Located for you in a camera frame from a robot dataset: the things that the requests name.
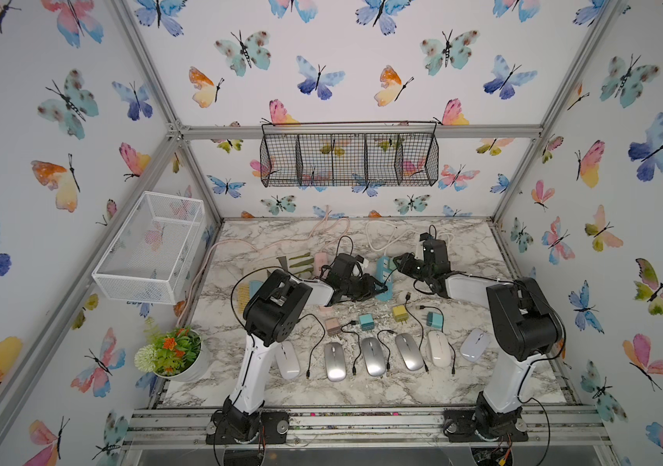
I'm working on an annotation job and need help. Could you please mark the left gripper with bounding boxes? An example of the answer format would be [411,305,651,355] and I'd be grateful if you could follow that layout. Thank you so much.
[338,274,385,302]

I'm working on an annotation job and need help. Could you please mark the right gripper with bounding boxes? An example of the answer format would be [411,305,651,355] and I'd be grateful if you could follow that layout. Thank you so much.
[392,250,434,285]

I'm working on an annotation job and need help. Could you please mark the teal power strip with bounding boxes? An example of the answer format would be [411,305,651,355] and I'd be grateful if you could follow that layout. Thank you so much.
[375,256,395,302]

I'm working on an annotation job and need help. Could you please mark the black cable teal strip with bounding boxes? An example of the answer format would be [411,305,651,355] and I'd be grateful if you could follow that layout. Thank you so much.
[418,305,456,375]

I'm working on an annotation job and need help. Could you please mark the black charging cable silver mouse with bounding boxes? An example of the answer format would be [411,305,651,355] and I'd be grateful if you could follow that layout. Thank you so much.
[341,320,362,376]

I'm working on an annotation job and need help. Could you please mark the teal charger plug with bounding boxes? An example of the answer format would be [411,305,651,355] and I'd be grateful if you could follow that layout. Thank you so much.
[358,314,375,331]

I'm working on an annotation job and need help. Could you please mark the pink charger plug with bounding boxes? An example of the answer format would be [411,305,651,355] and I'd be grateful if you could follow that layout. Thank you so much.
[325,318,342,337]

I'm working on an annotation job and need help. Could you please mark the yellow green charger plug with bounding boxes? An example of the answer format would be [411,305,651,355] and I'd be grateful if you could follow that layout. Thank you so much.
[392,305,410,322]

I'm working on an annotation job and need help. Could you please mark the lavender mouse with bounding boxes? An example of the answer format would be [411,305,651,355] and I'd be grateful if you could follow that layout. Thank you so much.
[459,328,492,363]

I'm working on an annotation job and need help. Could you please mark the white wireless mouse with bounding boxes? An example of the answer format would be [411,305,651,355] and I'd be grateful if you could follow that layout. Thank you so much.
[276,341,300,381]

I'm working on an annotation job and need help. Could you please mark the black charging cable white mouse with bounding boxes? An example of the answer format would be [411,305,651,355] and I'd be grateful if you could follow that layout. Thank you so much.
[300,314,327,380]

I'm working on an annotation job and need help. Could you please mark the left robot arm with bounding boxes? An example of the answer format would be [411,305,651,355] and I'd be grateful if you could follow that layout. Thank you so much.
[215,254,388,443]

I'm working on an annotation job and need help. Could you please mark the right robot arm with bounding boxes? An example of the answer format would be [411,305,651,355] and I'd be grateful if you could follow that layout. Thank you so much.
[393,233,566,441]

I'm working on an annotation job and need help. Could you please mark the pink power strip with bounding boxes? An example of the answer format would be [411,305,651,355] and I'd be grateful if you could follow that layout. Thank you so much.
[313,252,329,278]

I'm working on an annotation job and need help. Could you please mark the blue round object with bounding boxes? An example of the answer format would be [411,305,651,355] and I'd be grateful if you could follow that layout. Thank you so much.
[237,280,263,315]

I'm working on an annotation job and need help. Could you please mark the artificial potted plant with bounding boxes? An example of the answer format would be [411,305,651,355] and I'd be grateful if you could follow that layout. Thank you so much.
[134,318,212,383]

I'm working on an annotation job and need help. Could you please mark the black wire wall basket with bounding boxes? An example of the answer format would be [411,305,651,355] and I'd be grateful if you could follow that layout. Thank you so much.
[255,120,440,188]

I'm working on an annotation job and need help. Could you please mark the white mesh wall basket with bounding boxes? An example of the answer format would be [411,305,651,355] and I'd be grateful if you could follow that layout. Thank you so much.
[92,191,206,305]

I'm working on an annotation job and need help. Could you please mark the aluminium front rail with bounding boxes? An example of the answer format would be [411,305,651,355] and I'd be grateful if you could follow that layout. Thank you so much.
[124,405,611,450]

